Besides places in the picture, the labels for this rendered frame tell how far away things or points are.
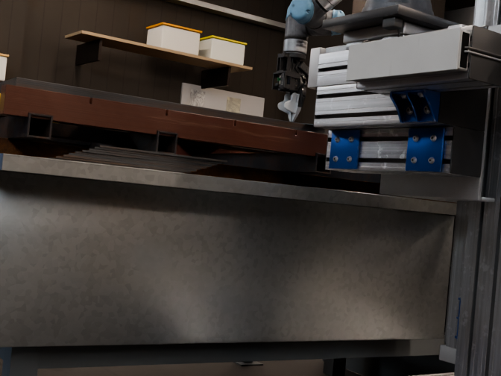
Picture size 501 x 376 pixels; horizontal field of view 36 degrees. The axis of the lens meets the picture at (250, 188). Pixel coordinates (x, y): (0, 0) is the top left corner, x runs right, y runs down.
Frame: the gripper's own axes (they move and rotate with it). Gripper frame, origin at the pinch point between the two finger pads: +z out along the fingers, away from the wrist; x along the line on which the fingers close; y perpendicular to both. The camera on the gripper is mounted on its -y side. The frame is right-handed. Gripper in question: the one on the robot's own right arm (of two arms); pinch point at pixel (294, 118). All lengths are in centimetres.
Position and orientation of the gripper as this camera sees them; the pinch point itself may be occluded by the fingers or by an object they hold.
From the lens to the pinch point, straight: 243.9
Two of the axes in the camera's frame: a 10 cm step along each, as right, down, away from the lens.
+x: 5.2, 0.4, -8.5
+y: -8.5, -0.9, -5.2
